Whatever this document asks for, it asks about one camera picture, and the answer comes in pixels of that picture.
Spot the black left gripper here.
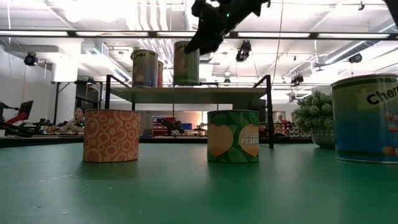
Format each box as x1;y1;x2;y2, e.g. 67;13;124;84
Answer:
183;0;264;57

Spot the oranges can green label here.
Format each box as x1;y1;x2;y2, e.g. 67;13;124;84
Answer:
172;40;201;86

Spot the red label can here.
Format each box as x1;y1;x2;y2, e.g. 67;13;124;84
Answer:
157;60;165;88

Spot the peaches can blue-green label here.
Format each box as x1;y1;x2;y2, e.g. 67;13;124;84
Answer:
130;49;159;88

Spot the sliced pears green can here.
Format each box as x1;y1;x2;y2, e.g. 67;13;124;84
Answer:
206;109;260;164

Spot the orange circle-pattern can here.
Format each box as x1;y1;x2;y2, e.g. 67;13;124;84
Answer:
82;108;141;164

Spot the cherries can blue-green label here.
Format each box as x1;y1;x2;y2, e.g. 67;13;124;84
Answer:
330;73;398;165

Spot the black metal shelf rack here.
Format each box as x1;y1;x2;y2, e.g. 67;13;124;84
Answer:
104;73;275;149

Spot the black ceiling spotlight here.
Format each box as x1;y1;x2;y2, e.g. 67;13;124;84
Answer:
348;52;363;65
24;52;39;67
235;40;252;63
290;73;305;85

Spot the black beam with light strips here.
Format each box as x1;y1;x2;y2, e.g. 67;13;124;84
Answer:
0;29;398;40

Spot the storage rack with goods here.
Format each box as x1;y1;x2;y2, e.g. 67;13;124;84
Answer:
259;119;312;139

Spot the green potted plant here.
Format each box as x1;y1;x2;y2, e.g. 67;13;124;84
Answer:
292;89;336;149

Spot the black background stand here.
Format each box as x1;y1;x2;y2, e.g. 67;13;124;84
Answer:
51;80;106;125

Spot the white air unit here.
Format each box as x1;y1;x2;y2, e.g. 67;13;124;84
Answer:
51;60;79;83

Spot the green table mat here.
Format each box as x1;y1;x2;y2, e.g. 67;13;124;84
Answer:
0;142;398;224

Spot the person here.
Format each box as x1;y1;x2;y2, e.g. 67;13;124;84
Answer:
58;107;86;134

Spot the red and black machine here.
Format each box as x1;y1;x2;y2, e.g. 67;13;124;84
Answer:
0;100;34;138

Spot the silver ventilation duct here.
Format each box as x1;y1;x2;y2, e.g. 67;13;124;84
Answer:
183;0;200;31

